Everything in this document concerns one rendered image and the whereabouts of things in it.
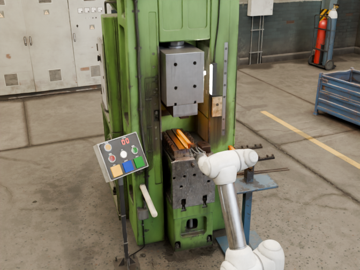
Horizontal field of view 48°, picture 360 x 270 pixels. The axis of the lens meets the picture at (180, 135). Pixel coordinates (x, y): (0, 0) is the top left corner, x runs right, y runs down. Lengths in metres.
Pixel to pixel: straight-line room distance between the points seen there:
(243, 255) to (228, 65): 1.60
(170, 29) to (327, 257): 2.35
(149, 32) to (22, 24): 5.20
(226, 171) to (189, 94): 1.02
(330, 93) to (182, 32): 4.12
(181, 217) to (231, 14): 1.72
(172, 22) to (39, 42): 5.26
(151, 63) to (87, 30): 5.16
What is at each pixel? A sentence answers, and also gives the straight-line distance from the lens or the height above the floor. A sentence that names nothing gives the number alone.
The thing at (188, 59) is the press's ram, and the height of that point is 1.71.
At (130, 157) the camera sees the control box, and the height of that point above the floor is 1.06.
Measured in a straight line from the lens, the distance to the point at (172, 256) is 3.68.
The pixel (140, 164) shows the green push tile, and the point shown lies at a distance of 3.02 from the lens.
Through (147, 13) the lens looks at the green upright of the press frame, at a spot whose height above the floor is 2.04.
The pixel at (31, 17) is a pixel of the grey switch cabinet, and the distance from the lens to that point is 8.05.
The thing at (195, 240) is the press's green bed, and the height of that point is 0.09.
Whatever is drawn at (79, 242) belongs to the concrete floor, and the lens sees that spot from 3.96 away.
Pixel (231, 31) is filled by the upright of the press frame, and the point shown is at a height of 1.87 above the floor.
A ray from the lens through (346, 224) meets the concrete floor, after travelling 4.35.
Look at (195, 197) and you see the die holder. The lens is 3.44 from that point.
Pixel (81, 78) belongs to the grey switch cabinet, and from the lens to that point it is 8.36.
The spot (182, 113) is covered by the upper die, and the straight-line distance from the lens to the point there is 3.14.
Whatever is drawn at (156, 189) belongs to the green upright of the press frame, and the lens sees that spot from 3.52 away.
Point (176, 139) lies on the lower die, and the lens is 3.42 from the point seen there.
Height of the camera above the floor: 2.37
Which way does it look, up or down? 23 degrees down
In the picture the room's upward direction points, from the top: 1 degrees counter-clockwise
